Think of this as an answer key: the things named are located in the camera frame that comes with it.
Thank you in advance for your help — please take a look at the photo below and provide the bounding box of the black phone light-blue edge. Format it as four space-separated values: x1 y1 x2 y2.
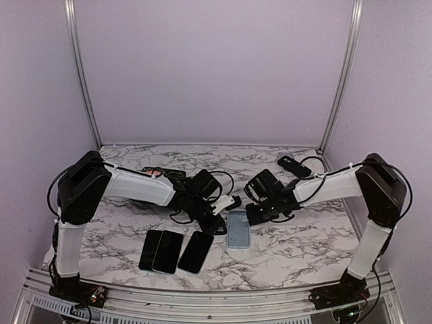
178 231 214 275

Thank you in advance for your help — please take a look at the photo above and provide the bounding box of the light blue phone case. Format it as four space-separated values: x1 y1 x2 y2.
226 211 251 249

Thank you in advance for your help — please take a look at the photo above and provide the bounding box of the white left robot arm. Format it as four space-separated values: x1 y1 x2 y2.
54 151 234 300

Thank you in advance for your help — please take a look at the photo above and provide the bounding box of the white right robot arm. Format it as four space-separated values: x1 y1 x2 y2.
244 153 413 302

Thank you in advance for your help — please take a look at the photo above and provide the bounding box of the grey phone case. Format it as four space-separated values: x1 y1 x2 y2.
277 151 294 159

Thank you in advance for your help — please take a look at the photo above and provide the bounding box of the black phone case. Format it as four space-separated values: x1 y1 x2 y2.
277 155 312 178

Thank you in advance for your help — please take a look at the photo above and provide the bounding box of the black phone middle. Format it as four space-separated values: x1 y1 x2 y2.
152 231 184 275

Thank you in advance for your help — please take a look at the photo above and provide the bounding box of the black phone leftmost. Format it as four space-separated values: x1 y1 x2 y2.
138 229 163 271

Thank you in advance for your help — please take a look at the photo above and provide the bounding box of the black square floral plate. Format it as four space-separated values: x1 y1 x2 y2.
141 166 186 180

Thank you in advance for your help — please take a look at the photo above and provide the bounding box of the red white patterned bowl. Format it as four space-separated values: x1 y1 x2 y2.
142 169 156 175

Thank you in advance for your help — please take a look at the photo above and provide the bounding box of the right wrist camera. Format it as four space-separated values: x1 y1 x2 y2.
244 179 267 203

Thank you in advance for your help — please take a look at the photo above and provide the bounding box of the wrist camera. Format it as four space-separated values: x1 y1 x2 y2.
244 179 267 203
211 195 242 215

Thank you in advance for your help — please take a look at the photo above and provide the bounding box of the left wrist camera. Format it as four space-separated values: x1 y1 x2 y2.
211 195 242 215

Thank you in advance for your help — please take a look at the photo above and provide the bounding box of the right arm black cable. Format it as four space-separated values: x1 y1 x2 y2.
279 155 414 234

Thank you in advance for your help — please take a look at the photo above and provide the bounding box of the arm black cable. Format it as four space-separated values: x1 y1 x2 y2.
46 165 236 225
279 155 414 234

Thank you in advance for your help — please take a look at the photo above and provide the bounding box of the right aluminium frame post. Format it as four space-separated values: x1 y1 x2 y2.
319 0 364 155

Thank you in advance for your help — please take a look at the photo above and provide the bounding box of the aluminium frame post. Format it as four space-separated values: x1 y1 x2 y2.
64 0 103 149
319 0 364 155

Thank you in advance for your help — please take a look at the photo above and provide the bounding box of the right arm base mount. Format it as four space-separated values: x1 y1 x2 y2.
308 271 370 310

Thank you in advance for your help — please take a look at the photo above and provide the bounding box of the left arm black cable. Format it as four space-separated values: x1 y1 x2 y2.
46 165 236 225

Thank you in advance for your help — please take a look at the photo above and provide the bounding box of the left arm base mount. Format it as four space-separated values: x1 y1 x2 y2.
49 275 107 308

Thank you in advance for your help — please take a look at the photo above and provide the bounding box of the front aluminium rail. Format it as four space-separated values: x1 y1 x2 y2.
11 269 406 323

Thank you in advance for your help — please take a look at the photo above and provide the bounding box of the left aluminium frame post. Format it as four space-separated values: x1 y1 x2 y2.
64 0 103 149

